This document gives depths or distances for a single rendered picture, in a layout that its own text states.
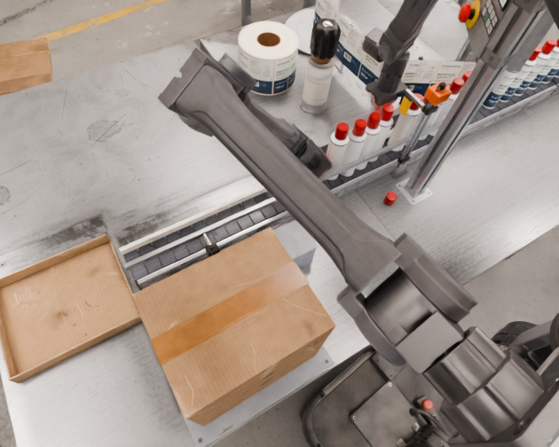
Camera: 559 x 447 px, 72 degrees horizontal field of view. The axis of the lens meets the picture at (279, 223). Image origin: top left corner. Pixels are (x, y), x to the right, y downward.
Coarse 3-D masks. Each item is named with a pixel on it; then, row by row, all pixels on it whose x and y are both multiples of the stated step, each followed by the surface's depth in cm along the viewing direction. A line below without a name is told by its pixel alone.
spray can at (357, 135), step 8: (360, 120) 102; (360, 128) 101; (352, 136) 105; (360, 136) 104; (352, 144) 106; (360, 144) 106; (352, 152) 108; (360, 152) 110; (344, 160) 112; (352, 160) 111; (352, 168) 115; (344, 176) 118
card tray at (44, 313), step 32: (64, 256) 103; (96, 256) 105; (0, 288) 99; (32, 288) 100; (64, 288) 100; (96, 288) 101; (128, 288) 101; (0, 320) 94; (32, 320) 96; (64, 320) 96; (96, 320) 97; (128, 320) 94; (32, 352) 92; (64, 352) 89
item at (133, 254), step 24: (528, 96) 142; (384, 144) 126; (264, 192) 114; (216, 216) 109; (264, 216) 110; (168, 240) 104; (192, 240) 104; (216, 240) 105; (144, 264) 100; (168, 264) 100
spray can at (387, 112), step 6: (384, 108) 105; (390, 108) 105; (384, 114) 106; (390, 114) 106; (384, 120) 107; (390, 120) 108; (384, 126) 108; (390, 126) 109; (384, 132) 110; (378, 138) 112; (384, 138) 113; (378, 144) 114
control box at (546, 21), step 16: (480, 0) 85; (496, 0) 78; (512, 0) 72; (480, 16) 84; (544, 16) 74; (480, 32) 83; (544, 32) 76; (480, 48) 83; (528, 48) 80; (512, 64) 83
